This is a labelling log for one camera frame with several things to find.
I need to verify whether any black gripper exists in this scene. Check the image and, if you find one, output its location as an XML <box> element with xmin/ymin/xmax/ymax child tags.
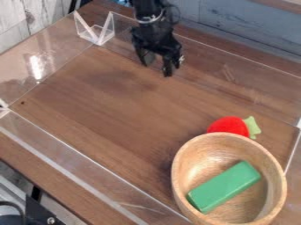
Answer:
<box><xmin>131</xmin><ymin>16</ymin><xmax>183</xmax><ymax>77</ymax></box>

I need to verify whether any red plush tomato toy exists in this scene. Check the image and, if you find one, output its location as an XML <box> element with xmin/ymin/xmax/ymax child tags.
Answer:
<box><xmin>207</xmin><ymin>116</ymin><xmax>262</xmax><ymax>140</ymax></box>

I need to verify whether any wooden bowl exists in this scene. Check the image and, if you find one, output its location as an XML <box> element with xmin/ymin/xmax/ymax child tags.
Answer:
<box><xmin>169</xmin><ymin>133</ymin><xmax>286</xmax><ymax>225</ymax></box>

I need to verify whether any green rectangular block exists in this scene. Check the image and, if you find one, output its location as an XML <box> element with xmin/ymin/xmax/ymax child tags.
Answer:
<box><xmin>186</xmin><ymin>161</ymin><xmax>260</xmax><ymax>214</ymax></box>

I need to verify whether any black clamp with screw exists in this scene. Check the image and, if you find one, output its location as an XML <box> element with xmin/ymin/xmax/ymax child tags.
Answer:
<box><xmin>24</xmin><ymin>196</ymin><xmax>65</xmax><ymax>225</ymax></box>

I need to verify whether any clear acrylic corner bracket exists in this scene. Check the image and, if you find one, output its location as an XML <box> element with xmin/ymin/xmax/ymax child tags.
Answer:
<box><xmin>72</xmin><ymin>11</ymin><xmax>115</xmax><ymax>46</ymax></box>

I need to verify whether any clear acrylic back wall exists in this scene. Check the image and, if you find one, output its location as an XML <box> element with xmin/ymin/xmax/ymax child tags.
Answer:
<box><xmin>108</xmin><ymin>13</ymin><xmax>301</xmax><ymax>125</ymax></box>

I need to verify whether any clear acrylic wall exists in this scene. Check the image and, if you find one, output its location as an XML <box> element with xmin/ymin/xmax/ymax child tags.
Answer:
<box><xmin>108</xmin><ymin>13</ymin><xmax>301</xmax><ymax>125</ymax></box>
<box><xmin>0</xmin><ymin>109</ymin><xmax>190</xmax><ymax>225</ymax></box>

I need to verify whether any clear acrylic front wall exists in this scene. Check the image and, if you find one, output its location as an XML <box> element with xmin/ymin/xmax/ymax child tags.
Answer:
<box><xmin>0</xmin><ymin>109</ymin><xmax>190</xmax><ymax>225</ymax></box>

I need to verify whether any black cable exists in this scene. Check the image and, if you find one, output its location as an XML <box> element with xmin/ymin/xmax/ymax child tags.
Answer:
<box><xmin>0</xmin><ymin>200</ymin><xmax>26</xmax><ymax>225</ymax></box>

